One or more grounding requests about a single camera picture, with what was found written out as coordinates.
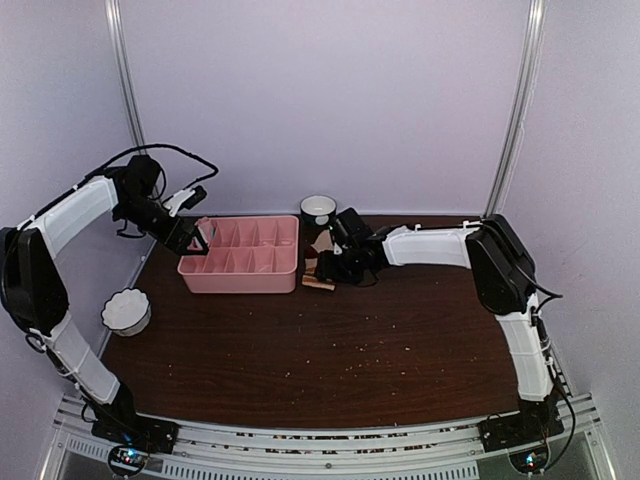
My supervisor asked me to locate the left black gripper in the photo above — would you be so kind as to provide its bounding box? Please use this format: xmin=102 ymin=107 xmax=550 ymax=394
xmin=114 ymin=194 xmax=208 ymax=255

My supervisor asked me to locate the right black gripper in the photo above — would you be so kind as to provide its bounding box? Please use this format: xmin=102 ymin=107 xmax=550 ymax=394
xmin=315 ymin=247 xmax=364 ymax=285

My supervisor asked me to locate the pink sock with teal patches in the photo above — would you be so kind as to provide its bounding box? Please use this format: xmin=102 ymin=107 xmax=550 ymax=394
xmin=196 ymin=217 xmax=216 ymax=247

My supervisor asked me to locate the beige striped ribbed sock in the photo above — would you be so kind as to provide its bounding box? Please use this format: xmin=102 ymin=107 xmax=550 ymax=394
xmin=301 ymin=229 xmax=336 ymax=292

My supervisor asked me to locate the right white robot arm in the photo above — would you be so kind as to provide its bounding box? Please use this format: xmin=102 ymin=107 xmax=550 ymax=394
xmin=315 ymin=208 xmax=558 ymax=442

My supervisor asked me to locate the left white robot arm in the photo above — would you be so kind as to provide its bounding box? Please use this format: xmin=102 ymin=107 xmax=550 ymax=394
xmin=1 ymin=147 xmax=209 ymax=444

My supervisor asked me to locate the pink divided organizer tray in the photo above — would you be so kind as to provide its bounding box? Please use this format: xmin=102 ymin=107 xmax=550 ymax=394
xmin=177 ymin=215 xmax=299 ymax=294

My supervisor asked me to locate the black and white bowl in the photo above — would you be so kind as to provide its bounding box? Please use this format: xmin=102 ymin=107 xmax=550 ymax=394
xmin=300 ymin=195 xmax=337 ymax=227

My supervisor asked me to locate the white fluted bowl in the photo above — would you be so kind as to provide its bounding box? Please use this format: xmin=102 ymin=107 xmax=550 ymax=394
xmin=101 ymin=289 xmax=151 ymax=337

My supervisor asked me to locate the left round control board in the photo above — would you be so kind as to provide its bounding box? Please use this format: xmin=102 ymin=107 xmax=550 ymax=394
xmin=107 ymin=445 xmax=149 ymax=477

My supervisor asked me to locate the round control board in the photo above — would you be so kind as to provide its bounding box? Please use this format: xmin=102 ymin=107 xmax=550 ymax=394
xmin=509 ymin=445 xmax=550 ymax=475
xmin=107 ymin=445 xmax=149 ymax=477

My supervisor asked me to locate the right round control board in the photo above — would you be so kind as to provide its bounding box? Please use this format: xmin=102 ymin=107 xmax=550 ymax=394
xmin=509 ymin=445 xmax=550 ymax=475

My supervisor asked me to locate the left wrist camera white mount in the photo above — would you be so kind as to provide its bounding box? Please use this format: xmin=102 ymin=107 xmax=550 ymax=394
xmin=162 ymin=185 xmax=207 ymax=217

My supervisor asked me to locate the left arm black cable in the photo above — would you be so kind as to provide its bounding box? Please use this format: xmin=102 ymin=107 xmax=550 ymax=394
xmin=74 ymin=143 xmax=221 ymax=191

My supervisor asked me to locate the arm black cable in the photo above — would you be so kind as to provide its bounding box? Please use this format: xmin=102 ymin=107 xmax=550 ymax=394
xmin=74 ymin=143 xmax=221 ymax=191
xmin=479 ymin=219 xmax=576 ymax=471

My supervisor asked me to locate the right aluminium frame post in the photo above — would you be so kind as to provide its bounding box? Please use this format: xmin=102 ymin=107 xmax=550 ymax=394
xmin=483 ymin=0 xmax=547 ymax=217

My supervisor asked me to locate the aluminium frame post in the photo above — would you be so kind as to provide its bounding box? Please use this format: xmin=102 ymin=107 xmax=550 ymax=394
xmin=104 ymin=0 xmax=145 ymax=146
xmin=483 ymin=0 xmax=547 ymax=217

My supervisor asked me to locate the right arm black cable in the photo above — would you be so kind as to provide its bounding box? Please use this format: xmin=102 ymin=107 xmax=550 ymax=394
xmin=479 ymin=219 xmax=576 ymax=471

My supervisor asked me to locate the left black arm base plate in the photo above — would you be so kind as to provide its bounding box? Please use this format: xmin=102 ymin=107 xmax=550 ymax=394
xmin=91 ymin=414 xmax=179 ymax=454

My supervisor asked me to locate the aluminium front rail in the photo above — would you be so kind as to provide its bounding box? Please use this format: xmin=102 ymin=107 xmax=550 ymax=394
xmin=35 ymin=394 xmax=622 ymax=479

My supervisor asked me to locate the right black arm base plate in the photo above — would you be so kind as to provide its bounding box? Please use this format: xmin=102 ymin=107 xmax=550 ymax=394
xmin=477 ymin=412 xmax=564 ymax=452

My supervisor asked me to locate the left aluminium frame post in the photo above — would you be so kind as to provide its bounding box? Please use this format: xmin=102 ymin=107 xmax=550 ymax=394
xmin=104 ymin=0 xmax=145 ymax=146

